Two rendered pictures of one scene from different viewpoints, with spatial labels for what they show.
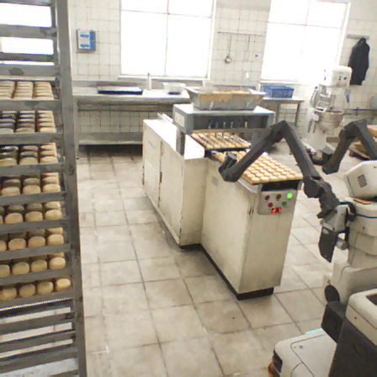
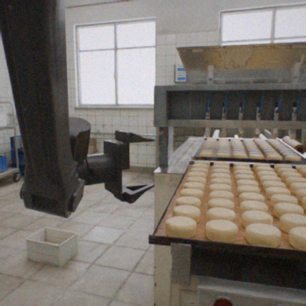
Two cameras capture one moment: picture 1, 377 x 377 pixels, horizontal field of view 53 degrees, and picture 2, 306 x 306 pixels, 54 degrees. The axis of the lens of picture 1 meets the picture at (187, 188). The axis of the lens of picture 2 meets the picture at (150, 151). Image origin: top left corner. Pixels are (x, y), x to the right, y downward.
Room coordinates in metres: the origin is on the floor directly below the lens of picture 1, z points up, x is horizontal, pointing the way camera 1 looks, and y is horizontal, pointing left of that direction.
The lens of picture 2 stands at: (1.72, -0.63, 1.11)
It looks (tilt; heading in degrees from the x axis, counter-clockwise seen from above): 9 degrees down; 35
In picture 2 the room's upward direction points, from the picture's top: straight up
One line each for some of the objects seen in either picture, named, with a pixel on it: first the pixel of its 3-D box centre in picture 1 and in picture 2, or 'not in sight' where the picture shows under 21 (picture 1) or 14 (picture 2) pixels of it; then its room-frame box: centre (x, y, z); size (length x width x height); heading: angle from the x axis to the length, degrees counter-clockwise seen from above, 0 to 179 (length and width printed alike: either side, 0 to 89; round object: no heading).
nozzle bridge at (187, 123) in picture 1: (221, 130); (246, 128); (2.96, -0.24, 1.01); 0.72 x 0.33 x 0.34; 112
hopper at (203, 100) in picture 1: (224, 99); (250, 68); (2.96, -0.24, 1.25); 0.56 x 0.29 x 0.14; 112
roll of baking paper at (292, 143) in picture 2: not in sight; (292, 145); (3.61, -0.31, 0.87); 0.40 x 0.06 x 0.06; 20
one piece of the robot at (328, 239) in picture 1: (350, 235); not in sight; (1.59, -0.79, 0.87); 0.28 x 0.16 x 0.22; 112
